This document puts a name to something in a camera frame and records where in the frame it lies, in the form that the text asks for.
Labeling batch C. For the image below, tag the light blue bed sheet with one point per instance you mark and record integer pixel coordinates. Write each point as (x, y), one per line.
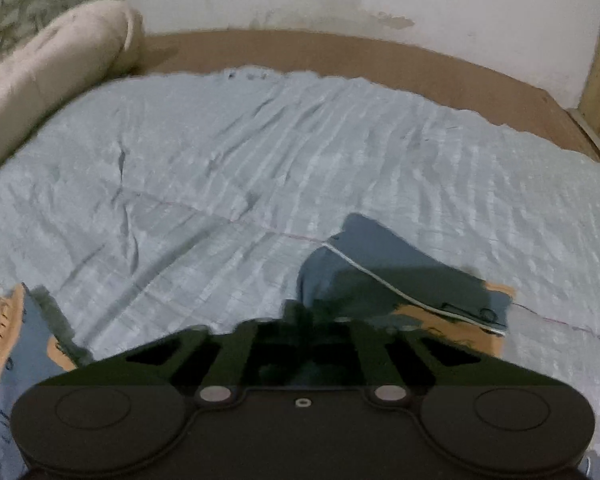
(280, 160)

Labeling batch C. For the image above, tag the brown mattress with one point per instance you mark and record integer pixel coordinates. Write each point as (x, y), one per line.
(380, 57)

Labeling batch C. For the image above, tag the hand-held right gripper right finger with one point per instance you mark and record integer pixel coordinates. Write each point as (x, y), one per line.
(375, 355)

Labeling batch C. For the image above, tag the blue pants with orange print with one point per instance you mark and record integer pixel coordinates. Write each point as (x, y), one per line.
(380, 260)

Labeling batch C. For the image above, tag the metal scrollwork headboard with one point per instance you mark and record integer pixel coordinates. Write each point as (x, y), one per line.
(20, 0)

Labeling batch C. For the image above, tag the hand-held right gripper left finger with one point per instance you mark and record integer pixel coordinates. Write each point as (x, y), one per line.
(230, 355)

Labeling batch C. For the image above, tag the beige bolster pillow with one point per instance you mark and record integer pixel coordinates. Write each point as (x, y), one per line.
(40, 75)

